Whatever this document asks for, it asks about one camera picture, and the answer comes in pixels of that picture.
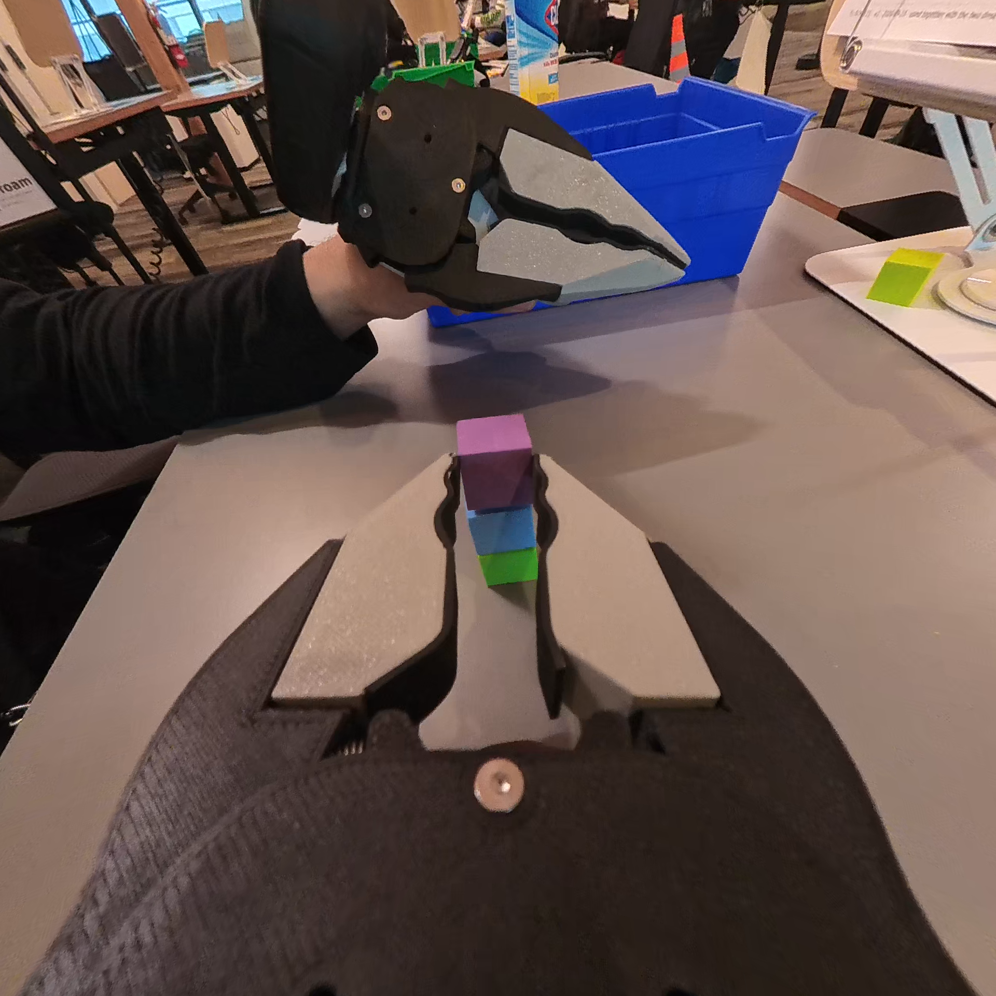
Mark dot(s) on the green plastic bin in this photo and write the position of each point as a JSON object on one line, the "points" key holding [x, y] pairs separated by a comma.
{"points": [[428, 76]]}

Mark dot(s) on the disinfectant wipes canister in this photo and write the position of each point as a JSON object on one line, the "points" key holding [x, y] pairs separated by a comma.
{"points": [[533, 54]]}

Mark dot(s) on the purple foam cube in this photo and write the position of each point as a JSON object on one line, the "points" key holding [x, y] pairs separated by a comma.
{"points": [[498, 459]]}

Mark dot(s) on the printed instruction sheet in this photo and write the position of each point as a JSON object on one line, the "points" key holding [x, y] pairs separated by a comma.
{"points": [[918, 19]]}

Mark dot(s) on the white sign board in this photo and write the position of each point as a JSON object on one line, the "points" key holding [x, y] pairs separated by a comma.
{"points": [[23, 187]]}

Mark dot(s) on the red fire extinguisher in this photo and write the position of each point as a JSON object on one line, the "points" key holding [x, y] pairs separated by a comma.
{"points": [[177, 43]]}

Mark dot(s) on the white document stand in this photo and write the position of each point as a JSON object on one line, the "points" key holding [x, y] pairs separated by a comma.
{"points": [[895, 327]]}

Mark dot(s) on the yellow foam cube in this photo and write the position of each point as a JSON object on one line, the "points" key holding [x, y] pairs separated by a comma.
{"points": [[902, 276]]}

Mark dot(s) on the person's left hand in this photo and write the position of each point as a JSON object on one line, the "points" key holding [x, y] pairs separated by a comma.
{"points": [[350, 288]]}

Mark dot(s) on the person's left forearm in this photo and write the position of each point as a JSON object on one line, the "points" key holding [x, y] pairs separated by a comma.
{"points": [[155, 342]]}

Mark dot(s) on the tan wooden board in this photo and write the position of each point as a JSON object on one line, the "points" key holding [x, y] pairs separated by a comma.
{"points": [[436, 12]]}

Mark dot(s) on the orange traffic cone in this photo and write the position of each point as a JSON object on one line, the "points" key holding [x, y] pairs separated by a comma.
{"points": [[679, 50]]}

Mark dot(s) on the person's black clothing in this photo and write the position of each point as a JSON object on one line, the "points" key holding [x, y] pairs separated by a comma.
{"points": [[47, 591]]}

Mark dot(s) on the green foam cube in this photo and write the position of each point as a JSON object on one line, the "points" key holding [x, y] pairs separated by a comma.
{"points": [[510, 568]]}

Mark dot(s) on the blue plastic bin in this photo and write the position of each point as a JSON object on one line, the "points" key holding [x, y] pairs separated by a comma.
{"points": [[700, 171]]}

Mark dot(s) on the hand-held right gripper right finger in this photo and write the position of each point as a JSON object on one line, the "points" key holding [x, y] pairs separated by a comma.
{"points": [[622, 622]]}

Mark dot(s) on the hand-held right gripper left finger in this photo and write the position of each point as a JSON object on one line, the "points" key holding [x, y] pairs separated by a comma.
{"points": [[366, 622]]}

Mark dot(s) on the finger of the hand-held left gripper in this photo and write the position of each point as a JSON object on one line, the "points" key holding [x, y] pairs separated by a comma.
{"points": [[545, 257], [568, 179]]}

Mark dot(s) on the wooden desk black legs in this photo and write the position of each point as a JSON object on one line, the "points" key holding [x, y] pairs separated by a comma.
{"points": [[226, 89], [101, 117]]}

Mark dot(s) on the blue foam cube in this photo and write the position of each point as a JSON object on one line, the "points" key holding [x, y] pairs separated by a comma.
{"points": [[506, 529]]}

